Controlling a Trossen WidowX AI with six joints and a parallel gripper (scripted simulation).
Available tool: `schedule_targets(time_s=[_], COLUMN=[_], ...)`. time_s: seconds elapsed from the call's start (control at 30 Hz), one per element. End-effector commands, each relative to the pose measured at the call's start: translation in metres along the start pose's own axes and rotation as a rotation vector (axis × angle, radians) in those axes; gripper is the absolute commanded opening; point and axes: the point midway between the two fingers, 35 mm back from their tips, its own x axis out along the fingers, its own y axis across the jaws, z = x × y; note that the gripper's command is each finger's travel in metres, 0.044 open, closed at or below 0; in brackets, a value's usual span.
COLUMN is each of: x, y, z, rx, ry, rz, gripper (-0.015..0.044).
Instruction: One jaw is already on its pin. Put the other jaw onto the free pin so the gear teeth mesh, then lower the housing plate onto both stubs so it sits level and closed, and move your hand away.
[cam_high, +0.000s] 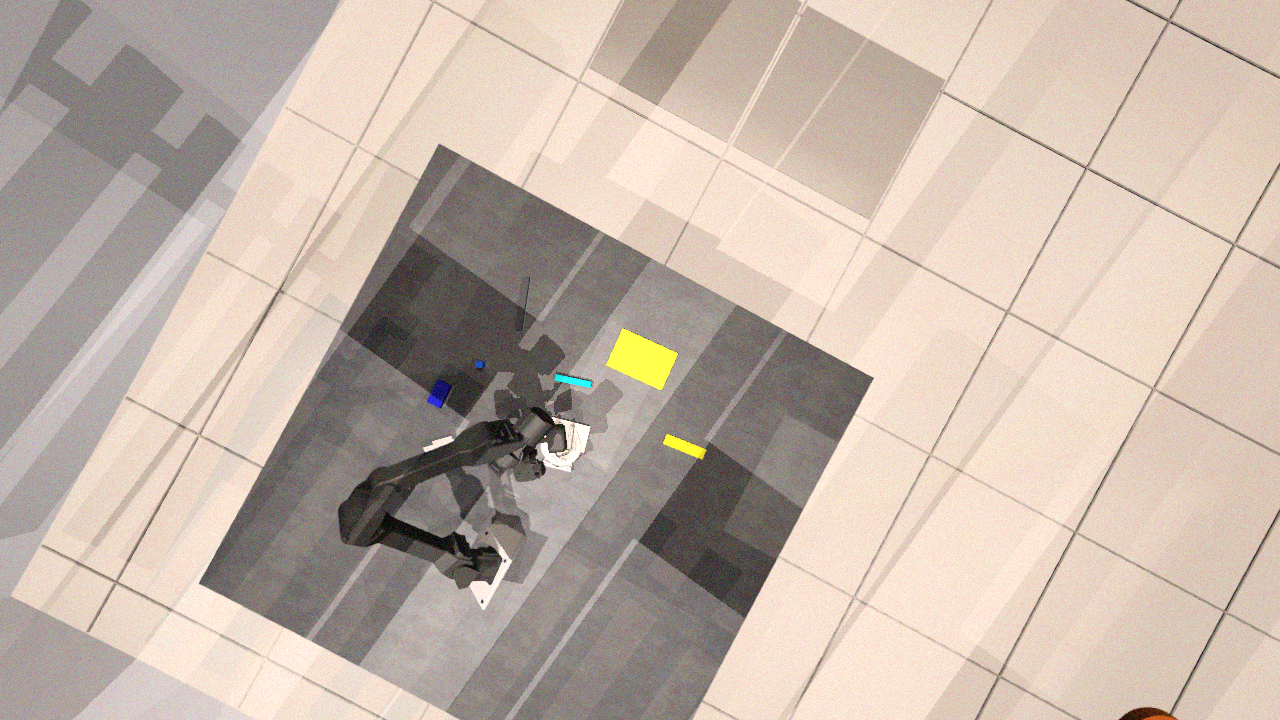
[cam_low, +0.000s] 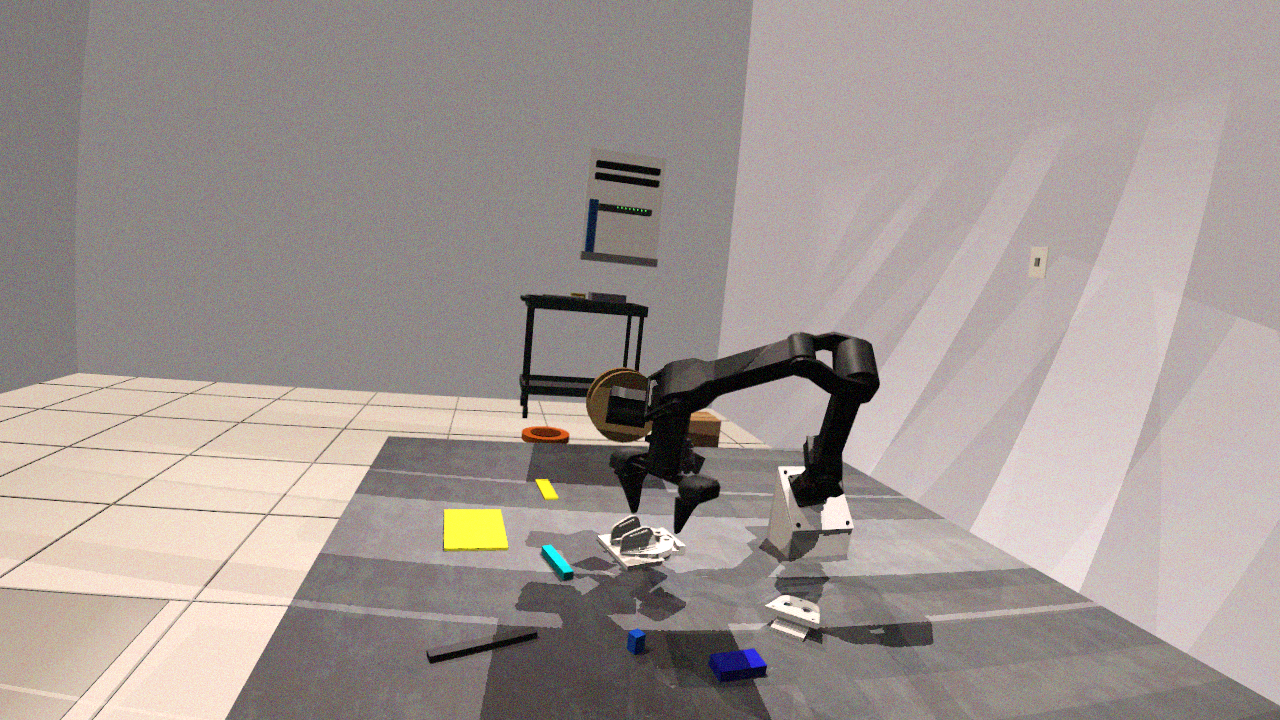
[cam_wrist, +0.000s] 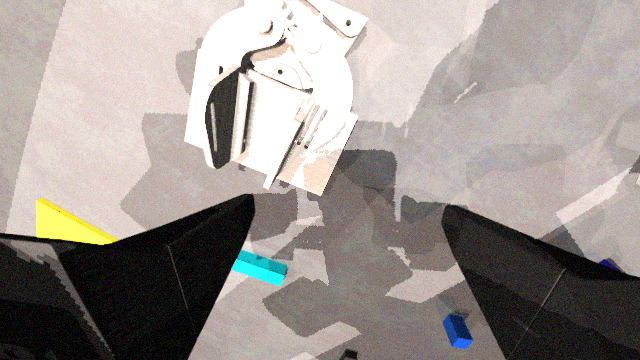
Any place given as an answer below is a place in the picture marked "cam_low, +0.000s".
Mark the white curved jaw with gear teeth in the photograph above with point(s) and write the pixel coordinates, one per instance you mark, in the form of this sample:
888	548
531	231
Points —
630	523

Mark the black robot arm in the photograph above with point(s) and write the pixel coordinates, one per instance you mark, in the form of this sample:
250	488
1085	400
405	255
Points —
686	386

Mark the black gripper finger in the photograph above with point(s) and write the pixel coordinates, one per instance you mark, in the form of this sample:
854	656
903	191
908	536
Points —
682	511
632	486

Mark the blue rectangular block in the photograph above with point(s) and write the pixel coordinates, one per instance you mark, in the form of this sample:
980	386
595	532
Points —
738	665
636	641

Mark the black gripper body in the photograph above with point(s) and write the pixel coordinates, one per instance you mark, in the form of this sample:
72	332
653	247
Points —
664	459

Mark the dark grey long bar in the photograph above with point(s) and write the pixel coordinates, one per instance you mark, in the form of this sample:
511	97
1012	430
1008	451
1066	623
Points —
482	644

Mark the cyan rectangular block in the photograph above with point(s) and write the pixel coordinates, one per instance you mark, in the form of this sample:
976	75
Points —
556	561

